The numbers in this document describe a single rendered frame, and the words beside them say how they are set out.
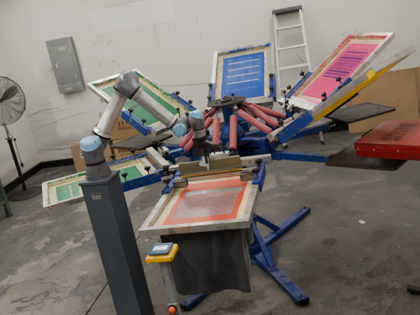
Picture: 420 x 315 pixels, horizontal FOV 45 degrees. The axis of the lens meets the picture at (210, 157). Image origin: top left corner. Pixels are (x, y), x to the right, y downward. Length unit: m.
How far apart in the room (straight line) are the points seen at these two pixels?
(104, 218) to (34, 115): 5.43
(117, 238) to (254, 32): 4.56
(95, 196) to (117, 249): 0.34
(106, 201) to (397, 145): 1.65
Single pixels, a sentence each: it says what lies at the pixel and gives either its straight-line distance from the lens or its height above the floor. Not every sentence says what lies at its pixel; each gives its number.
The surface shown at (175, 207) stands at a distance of 2.94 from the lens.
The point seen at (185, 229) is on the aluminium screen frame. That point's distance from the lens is 2.60.
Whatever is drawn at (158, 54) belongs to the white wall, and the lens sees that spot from 7.34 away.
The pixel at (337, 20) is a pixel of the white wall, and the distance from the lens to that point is 7.00.
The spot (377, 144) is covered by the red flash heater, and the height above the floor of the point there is 1.10.
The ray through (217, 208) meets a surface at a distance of 2.81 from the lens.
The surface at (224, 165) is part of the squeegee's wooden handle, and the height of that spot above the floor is 1.10.
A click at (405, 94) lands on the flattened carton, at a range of 7.14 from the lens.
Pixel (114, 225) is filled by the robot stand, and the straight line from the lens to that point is 3.01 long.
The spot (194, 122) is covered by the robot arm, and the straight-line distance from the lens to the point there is 2.97.
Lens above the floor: 2.04
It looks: 17 degrees down
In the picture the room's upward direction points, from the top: 11 degrees counter-clockwise
